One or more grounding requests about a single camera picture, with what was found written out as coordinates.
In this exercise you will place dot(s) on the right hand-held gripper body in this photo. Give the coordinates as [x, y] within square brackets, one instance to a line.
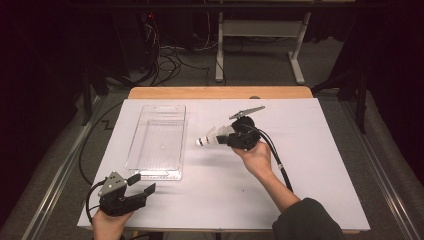
[245, 135]

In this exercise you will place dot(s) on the metal floor rail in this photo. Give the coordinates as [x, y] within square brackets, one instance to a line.
[366, 150]
[60, 183]

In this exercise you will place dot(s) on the person's right hand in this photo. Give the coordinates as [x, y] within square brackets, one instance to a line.
[256, 160]

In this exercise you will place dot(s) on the clear plastic tray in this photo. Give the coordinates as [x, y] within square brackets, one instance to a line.
[156, 143]

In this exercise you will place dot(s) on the black metal stand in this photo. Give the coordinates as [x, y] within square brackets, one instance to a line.
[86, 106]
[361, 113]

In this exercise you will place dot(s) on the white metal desk frame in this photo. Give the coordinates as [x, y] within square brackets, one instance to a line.
[263, 28]

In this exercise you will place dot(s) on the large white board sheet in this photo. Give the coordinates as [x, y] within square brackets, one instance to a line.
[216, 193]

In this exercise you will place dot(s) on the person's left hand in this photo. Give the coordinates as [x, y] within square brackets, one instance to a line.
[108, 228]

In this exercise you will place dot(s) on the dark curtain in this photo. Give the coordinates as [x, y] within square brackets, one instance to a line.
[33, 100]
[400, 83]

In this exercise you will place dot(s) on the dark equipment with red light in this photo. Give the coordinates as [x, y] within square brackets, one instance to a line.
[146, 40]

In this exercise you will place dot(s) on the wooden table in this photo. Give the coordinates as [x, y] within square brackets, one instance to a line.
[200, 92]

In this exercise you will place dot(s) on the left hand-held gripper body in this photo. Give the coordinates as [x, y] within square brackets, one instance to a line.
[115, 201]

